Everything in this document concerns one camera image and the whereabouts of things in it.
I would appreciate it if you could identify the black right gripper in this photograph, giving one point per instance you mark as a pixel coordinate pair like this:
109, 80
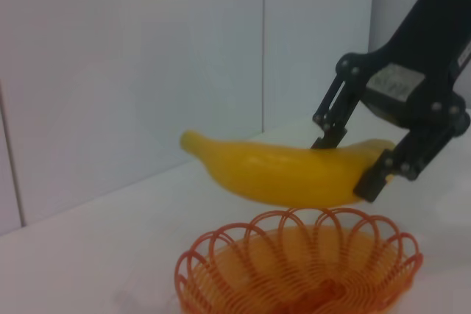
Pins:
427, 42

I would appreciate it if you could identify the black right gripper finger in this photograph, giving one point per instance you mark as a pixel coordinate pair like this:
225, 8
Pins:
333, 115
375, 181

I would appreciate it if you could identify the yellow banana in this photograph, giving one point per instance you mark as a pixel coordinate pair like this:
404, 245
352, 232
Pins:
276, 174

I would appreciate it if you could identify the orange woven plastic basket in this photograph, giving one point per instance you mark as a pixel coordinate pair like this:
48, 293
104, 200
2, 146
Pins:
294, 270

